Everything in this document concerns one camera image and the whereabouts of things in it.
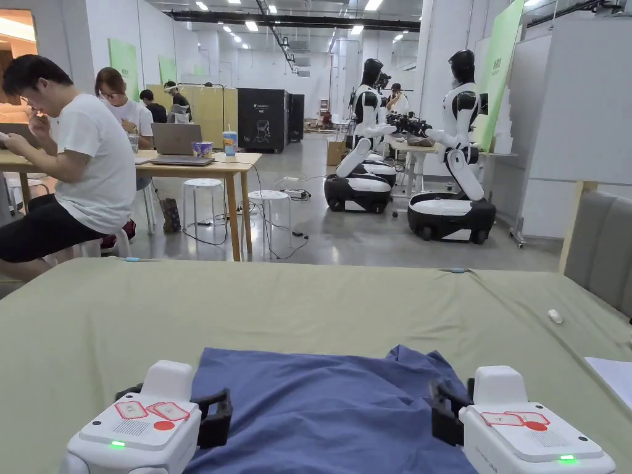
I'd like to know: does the grey padded headboard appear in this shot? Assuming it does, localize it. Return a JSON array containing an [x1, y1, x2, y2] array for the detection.
[[557, 180, 632, 324]]

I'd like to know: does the wooden work table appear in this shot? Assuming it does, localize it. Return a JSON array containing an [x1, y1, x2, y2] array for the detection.
[[387, 135, 519, 199]]

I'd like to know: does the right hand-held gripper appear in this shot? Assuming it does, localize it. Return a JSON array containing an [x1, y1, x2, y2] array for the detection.
[[429, 365, 618, 474]]

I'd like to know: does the white power strip with cables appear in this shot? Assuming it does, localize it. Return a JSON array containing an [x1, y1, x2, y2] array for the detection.
[[273, 175, 312, 202]]

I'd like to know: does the bed with pale green sheet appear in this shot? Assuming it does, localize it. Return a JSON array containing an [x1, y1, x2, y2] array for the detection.
[[0, 256, 632, 474]]

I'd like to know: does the wooden table with laptop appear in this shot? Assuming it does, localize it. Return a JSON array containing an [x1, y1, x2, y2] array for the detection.
[[0, 122, 263, 262]]

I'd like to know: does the blue shirt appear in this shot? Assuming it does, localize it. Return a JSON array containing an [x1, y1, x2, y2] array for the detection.
[[183, 345, 477, 474]]

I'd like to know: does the black cabinet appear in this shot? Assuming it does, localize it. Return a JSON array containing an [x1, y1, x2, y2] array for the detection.
[[236, 87, 291, 154]]

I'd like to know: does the white paper sheet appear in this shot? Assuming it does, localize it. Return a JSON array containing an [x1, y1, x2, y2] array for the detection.
[[584, 355, 632, 397]]

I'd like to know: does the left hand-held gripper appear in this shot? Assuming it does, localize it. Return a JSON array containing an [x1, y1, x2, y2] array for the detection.
[[59, 360, 233, 474]]

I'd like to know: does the cardboard carton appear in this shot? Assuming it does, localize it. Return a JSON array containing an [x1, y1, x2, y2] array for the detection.
[[325, 137, 348, 167]]

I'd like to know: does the patterned brown bag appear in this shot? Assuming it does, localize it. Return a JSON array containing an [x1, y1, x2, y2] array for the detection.
[[160, 197, 183, 234]]

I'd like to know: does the white black humanoid robot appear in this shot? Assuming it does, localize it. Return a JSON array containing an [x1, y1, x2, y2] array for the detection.
[[323, 58, 397, 215], [362, 71, 399, 188], [407, 49, 497, 244]]

